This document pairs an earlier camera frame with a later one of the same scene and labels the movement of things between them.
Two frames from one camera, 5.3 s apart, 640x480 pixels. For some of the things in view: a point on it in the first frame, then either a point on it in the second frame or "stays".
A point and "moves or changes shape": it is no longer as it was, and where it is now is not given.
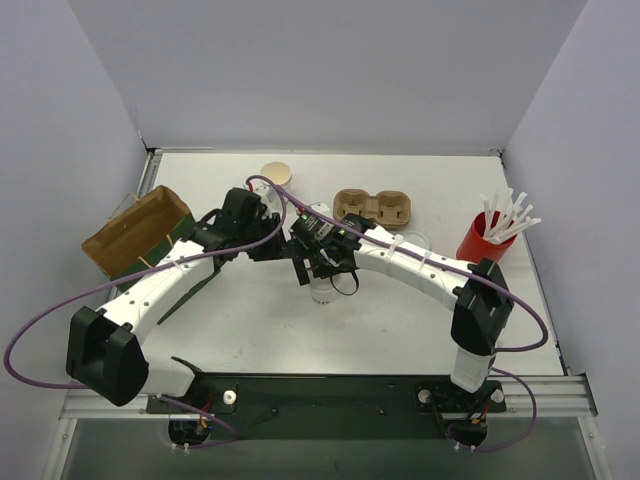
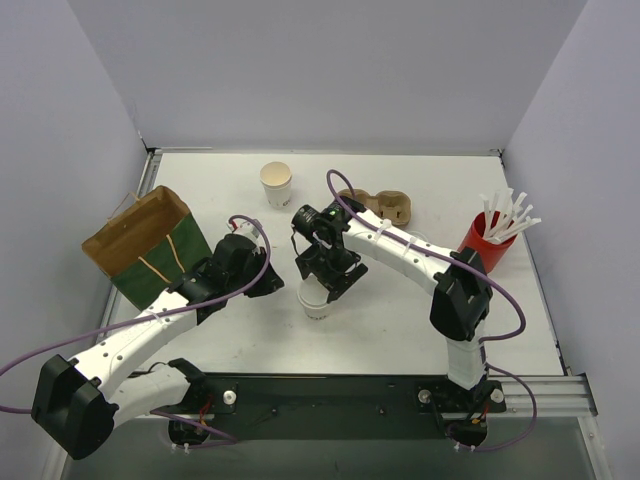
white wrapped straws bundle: (514, 219) stays
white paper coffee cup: (321, 289) moves or changes shape
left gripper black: (270, 245) → (263, 280)
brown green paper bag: (140, 232) stays
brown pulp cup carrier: (388, 208) stays
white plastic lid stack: (416, 238) stays
